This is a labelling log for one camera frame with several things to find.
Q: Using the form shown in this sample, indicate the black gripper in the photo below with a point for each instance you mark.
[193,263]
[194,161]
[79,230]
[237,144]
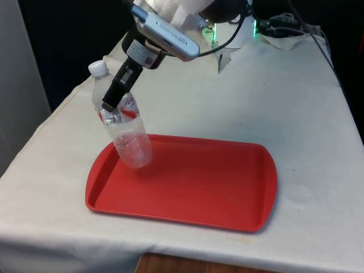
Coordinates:
[139,52]

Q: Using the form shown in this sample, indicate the clear plastic bottle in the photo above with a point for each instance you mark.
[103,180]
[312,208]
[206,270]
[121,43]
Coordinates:
[132,136]

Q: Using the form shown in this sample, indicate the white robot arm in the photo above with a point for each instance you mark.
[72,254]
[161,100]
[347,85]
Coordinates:
[241,31]

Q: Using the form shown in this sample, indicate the red plastic tray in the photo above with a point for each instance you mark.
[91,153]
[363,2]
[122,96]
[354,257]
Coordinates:
[193,185]

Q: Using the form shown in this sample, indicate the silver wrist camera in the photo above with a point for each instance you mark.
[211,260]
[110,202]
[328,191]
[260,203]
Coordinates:
[167,34]

